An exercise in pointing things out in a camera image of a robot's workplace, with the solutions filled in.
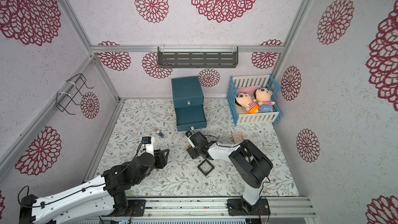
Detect black brooch box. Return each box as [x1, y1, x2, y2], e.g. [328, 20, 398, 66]
[198, 159, 215, 177]

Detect beige brooch box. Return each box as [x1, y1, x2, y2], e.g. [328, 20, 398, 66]
[232, 133, 245, 144]

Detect teal three-drawer cabinet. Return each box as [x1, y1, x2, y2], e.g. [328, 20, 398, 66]
[172, 76, 207, 132]

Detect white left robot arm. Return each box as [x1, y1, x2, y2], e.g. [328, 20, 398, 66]
[18, 149, 170, 224]

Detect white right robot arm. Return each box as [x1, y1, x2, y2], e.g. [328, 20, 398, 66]
[185, 131, 273, 217]

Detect plush doll orange shorts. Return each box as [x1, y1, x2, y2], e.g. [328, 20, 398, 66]
[235, 93, 260, 114]

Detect blue white toy crib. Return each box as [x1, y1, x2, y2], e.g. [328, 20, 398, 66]
[227, 75, 282, 126]

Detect pink crib blanket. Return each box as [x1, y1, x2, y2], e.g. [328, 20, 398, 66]
[236, 85, 261, 96]

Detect plush doll blue shorts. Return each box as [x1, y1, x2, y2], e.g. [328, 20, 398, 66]
[254, 88, 275, 113]

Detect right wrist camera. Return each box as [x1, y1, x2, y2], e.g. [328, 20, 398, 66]
[185, 131, 195, 148]

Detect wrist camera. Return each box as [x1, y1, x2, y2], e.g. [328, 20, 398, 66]
[185, 131, 195, 148]
[142, 136, 155, 155]

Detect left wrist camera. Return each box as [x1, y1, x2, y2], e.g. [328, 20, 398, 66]
[142, 136, 155, 155]

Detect grey wall shelf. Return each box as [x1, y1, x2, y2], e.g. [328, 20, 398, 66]
[158, 46, 238, 68]

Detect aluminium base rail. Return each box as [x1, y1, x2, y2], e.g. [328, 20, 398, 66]
[93, 195, 318, 224]

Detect black wire wall rack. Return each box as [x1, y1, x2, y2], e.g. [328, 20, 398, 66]
[55, 73, 93, 115]

